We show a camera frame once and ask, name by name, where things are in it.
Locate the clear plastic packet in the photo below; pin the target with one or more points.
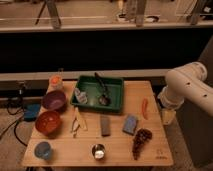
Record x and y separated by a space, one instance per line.
80 96

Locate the red bowl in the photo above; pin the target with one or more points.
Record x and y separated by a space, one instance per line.
48 122

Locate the wooden tongs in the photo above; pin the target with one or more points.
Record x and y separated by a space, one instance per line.
78 122

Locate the black ladle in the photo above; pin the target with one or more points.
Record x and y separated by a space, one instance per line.
104 98

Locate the blue box on floor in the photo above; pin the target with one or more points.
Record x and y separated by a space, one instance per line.
31 112

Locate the blue cup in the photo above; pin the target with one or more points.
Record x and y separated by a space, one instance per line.
43 150

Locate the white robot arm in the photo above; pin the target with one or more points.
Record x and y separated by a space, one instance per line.
185 82

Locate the green plastic tray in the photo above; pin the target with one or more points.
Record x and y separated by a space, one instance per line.
91 87

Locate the grey rectangular block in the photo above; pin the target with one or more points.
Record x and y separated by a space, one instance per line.
105 125

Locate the dark grape bunch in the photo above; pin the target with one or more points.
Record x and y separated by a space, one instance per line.
141 138

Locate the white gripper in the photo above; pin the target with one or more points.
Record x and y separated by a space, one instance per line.
167 116

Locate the purple bowl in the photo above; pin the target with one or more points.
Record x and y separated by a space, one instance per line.
54 100

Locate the small metal cup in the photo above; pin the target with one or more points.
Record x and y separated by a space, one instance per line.
98 151

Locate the blue sponge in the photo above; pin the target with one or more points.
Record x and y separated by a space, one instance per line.
130 124

